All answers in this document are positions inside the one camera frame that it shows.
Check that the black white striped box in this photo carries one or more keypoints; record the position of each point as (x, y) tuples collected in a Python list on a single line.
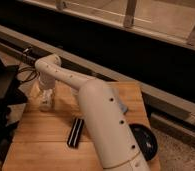
[(75, 133)]

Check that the dark ceramic bowl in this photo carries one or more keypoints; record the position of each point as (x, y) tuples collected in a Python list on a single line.
[(145, 139)]

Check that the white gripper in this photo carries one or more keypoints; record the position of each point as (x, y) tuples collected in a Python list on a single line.
[(46, 83)]

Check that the blue sponge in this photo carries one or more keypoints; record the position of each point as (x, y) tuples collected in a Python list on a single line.
[(124, 108)]

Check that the metal rail beam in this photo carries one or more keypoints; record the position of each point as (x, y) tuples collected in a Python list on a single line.
[(167, 88)]

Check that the clear plastic bottle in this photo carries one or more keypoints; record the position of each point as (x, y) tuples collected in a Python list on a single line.
[(47, 100)]

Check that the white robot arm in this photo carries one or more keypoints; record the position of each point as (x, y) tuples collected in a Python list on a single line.
[(114, 142)]

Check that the black equipment stand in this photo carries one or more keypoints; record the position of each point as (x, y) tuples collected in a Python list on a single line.
[(10, 94)]

